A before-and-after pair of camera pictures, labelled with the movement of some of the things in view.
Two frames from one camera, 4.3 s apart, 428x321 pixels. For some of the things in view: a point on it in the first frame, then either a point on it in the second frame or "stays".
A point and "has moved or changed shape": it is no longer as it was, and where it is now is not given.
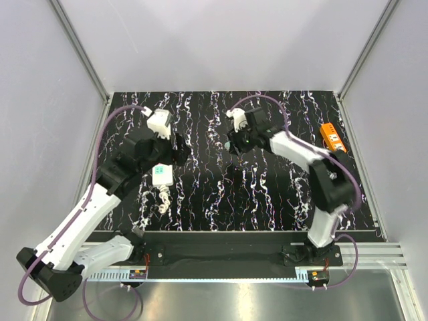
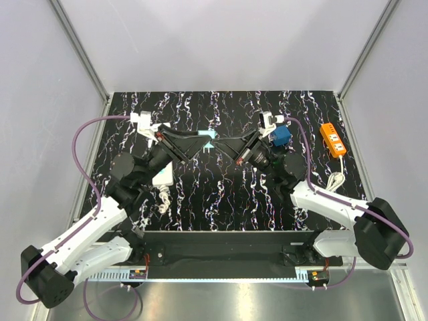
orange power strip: (332, 137) stays
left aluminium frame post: (79, 50) stays
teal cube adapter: (227, 146) has moved or changed shape
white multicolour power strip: (162, 174) stays
